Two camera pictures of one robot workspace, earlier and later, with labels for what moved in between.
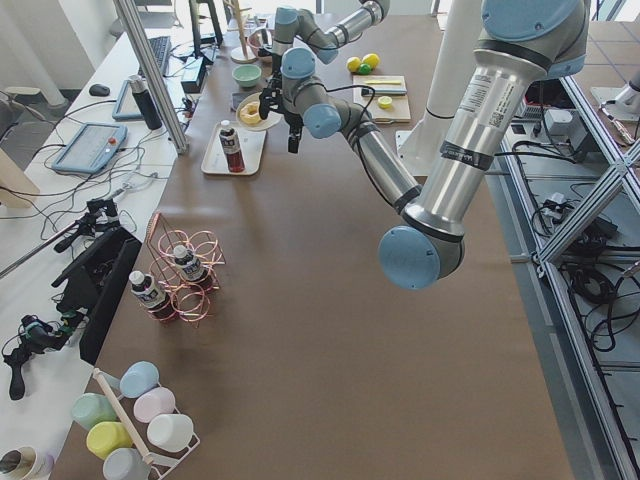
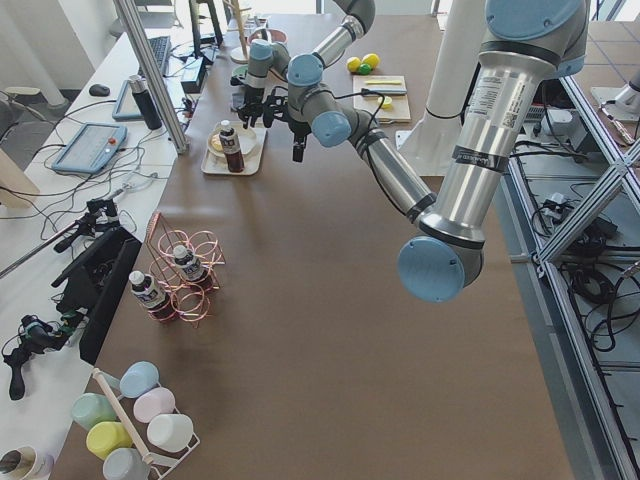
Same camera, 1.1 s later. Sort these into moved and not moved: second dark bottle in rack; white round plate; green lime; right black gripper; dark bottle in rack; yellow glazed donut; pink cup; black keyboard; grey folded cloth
Moved: yellow glazed donut; right black gripper; white round plate
Not moved: dark bottle in rack; grey folded cloth; black keyboard; pink cup; second dark bottle in rack; green lime
